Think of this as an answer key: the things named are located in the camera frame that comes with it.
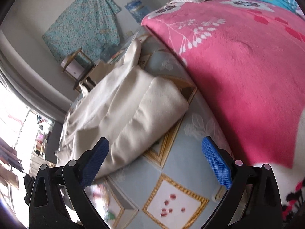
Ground pink floral fleece blanket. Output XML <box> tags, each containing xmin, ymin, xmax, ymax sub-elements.
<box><xmin>142</xmin><ymin>0</ymin><xmax>304</xmax><ymax>222</ymax></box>

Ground teal floral wall cloth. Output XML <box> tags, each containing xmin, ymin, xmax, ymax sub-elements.
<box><xmin>42</xmin><ymin>0</ymin><xmax>121</xmax><ymax>63</ymax></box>

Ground cream jacket with black trim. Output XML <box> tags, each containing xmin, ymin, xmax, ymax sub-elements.
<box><xmin>55</xmin><ymin>39</ymin><xmax>188</xmax><ymax>177</ymax></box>

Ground dark hanging clothes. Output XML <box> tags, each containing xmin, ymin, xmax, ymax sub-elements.
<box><xmin>0</xmin><ymin>139</ymin><xmax>23</xmax><ymax>189</ymax></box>

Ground wooden shelf stand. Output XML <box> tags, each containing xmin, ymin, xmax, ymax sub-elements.
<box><xmin>60</xmin><ymin>48</ymin><xmax>96</xmax><ymax>93</ymax></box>

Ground blue water bottle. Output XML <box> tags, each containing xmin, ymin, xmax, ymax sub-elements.
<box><xmin>125</xmin><ymin>0</ymin><xmax>152</xmax><ymax>24</ymax></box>

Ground grey curtain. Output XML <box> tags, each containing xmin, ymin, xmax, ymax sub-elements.
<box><xmin>1</xmin><ymin>32</ymin><xmax>71</xmax><ymax>123</ymax></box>

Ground light blue floral bedsheet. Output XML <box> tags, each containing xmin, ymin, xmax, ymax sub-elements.
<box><xmin>85</xmin><ymin>26</ymin><xmax>229</xmax><ymax>228</ymax></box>

